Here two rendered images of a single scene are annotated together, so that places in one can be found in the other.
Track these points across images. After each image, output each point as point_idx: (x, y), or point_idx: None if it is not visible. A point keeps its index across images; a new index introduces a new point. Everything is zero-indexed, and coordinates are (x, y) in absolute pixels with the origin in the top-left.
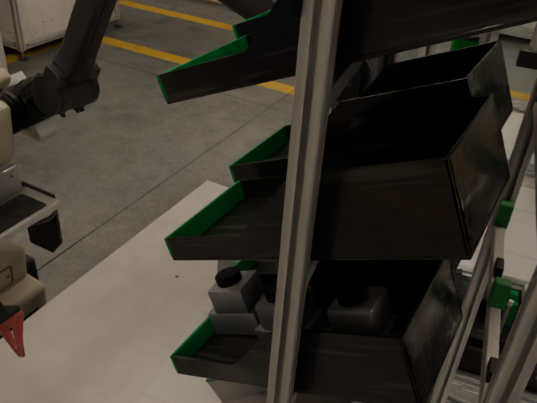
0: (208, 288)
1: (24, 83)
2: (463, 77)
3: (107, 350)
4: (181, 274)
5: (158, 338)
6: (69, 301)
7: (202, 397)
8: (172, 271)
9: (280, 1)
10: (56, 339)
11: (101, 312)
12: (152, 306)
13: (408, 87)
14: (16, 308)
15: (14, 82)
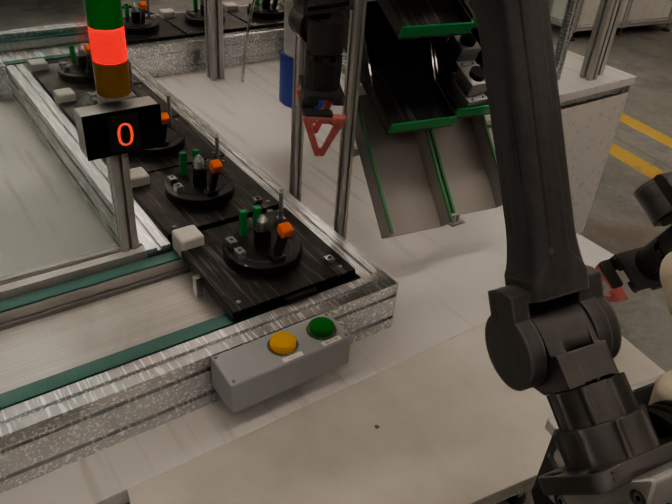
0: (350, 392)
1: (637, 409)
2: None
3: (494, 377)
4: (369, 426)
5: (438, 365)
6: (524, 455)
7: (426, 304)
8: (378, 437)
9: None
10: (546, 413)
11: (489, 422)
12: (428, 401)
13: None
14: (603, 261)
15: (663, 466)
